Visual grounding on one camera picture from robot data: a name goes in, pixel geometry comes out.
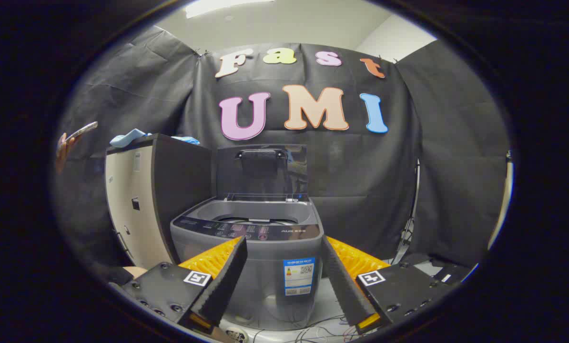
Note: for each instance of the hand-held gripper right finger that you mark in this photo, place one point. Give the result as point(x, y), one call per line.
point(346, 286)

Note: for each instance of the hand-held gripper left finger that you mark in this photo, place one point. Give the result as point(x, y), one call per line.
point(222, 286)

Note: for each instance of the grey top-load washing machine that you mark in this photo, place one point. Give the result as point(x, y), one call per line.
point(265, 276)

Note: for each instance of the light blue garment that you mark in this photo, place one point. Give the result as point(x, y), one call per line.
point(127, 138)

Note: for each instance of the round patterned floor disc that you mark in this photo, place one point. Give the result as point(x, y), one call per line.
point(237, 336)

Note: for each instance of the thin metal tripod stand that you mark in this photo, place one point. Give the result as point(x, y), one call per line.
point(414, 209)

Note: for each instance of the beige and dark cabinet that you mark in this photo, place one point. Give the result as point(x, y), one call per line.
point(137, 209)

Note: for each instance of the black backdrop cloth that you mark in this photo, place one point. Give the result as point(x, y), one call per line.
point(360, 166)

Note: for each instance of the silver smartphone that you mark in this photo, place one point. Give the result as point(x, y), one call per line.
point(82, 131)

